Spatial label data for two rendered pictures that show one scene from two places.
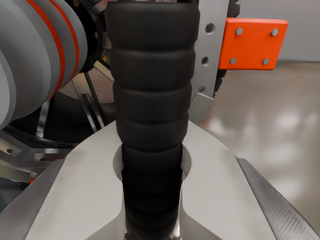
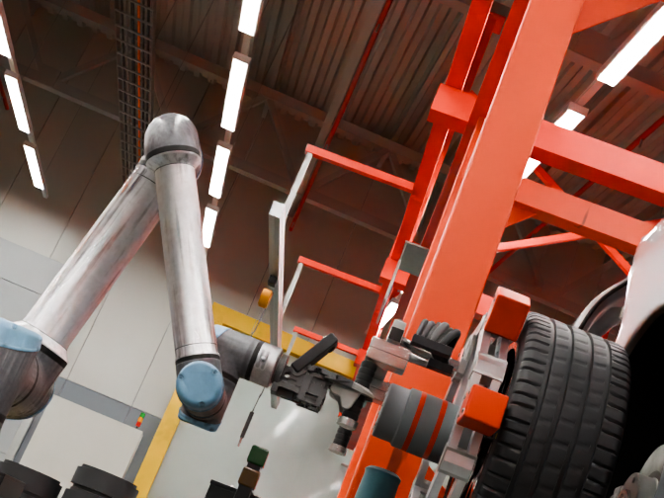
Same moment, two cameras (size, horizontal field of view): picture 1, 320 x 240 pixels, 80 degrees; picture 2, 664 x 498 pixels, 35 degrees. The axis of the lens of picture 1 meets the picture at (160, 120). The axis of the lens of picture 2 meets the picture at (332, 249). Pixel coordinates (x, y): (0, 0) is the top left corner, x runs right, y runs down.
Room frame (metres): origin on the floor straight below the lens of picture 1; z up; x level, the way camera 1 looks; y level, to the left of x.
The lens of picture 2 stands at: (0.20, -2.19, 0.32)
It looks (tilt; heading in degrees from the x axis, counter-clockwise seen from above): 20 degrees up; 97
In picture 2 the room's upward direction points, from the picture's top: 22 degrees clockwise
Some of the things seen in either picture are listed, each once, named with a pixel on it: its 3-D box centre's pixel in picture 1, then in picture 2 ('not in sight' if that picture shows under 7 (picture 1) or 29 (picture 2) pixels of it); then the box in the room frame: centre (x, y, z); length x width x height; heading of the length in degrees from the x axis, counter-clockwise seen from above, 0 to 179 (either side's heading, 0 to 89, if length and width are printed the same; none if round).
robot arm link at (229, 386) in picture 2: not in sight; (207, 399); (-0.21, -0.02, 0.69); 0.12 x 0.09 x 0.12; 93
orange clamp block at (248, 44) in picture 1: (242, 43); (481, 410); (0.33, -0.13, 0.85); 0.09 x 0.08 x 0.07; 93
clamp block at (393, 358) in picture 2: not in sight; (387, 355); (0.11, 0.01, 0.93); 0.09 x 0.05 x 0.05; 3
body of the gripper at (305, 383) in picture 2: not in sight; (302, 382); (-0.03, 0.00, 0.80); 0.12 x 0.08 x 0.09; 3
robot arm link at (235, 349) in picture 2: not in sight; (229, 352); (-0.20, -0.01, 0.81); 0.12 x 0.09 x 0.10; 3
